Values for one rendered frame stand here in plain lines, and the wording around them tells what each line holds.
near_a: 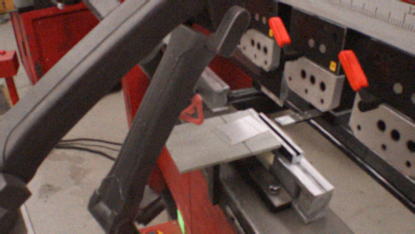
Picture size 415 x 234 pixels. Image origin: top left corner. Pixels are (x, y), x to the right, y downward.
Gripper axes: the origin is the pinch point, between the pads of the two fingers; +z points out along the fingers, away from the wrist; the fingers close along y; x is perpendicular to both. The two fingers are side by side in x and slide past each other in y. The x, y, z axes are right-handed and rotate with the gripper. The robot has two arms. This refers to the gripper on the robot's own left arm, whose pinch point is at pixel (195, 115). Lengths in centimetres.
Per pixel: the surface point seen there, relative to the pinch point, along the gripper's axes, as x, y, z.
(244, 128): -8.2, -0.2, 12.9
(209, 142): 1.3, -2.1, 7.5
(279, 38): -21.5, -13.4, -11.7
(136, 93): 16, 85, 28
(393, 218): -56, 7, 158
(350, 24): -27.9, -26.8, -15.0
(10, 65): 74, 156, -10
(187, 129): 3.8, 5.7, 5.9
